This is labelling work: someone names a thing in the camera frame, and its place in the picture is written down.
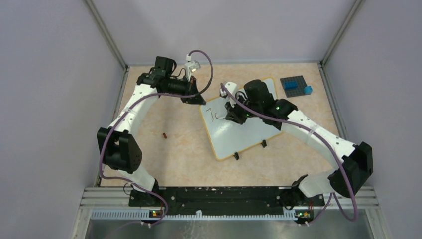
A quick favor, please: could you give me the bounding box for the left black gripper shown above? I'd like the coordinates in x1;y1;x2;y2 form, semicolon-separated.
163;74;206;105

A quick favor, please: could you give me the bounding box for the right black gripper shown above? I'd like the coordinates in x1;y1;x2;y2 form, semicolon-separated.
225;93;262;125

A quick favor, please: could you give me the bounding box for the yellow-framed whiteboard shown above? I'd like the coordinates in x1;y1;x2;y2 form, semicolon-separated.
199;97;281;161

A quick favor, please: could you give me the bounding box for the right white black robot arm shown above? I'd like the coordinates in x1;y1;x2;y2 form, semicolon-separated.
220;79;373;205

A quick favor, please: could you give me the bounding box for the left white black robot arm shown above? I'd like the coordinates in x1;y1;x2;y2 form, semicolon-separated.
97;56;205;206

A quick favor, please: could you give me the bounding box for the dark blue lego brick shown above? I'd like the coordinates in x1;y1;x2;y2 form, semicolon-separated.
284;81;298;90

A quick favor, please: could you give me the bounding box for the grey lego baseplate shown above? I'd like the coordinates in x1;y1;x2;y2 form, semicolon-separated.
280;75;307;98

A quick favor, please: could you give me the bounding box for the light blue lego brick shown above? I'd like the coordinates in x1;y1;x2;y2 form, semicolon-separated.
303;85;313;95

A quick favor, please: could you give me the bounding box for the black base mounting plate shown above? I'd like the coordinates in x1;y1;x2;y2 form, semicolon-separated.
128;186;325;216

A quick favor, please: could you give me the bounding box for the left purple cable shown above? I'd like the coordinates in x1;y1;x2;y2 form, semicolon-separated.
99;49;214;228

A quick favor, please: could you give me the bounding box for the purple cable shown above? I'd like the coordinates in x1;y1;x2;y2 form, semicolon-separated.
220;83;359;226
99;49;214;228

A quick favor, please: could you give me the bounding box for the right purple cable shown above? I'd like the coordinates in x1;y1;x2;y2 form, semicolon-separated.
220;83;359;226

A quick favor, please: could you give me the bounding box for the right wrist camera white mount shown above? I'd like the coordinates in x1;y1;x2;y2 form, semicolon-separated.
219;82;239;108

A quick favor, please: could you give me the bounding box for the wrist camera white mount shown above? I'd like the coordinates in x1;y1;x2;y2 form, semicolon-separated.
219;82;239;108
184;54;201;80

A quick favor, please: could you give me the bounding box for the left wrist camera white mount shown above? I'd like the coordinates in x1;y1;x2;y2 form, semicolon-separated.
184;54;201;80

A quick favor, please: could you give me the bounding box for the aluminium frame rail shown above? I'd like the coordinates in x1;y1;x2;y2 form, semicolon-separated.
72;186;390;239

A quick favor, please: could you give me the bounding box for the white cable duct strip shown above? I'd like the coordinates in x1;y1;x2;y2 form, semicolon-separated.
91;209;298;221

